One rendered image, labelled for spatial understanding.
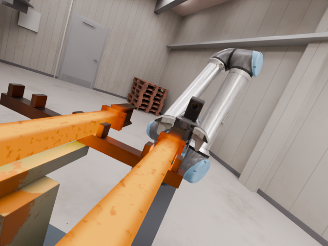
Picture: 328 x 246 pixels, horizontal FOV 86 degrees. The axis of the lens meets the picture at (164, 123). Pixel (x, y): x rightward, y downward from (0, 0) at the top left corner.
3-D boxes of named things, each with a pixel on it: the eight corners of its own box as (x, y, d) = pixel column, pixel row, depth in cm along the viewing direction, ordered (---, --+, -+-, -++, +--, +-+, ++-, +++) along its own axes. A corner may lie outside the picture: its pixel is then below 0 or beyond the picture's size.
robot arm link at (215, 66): (219, 41, 101) (139, 128, 86) (239, 43, 93) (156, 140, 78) (221, 57, 110) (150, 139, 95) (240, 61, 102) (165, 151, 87)
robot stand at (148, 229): (106, 235, 124) (133, 162, 112) (135, 233, 135) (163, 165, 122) (111, 269, 105) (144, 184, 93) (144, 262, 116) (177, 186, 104)
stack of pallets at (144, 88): (159, 116, 620) (170, 91, 600) (134, 110, 574) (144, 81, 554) (147, 106, 735) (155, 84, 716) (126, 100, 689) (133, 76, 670)
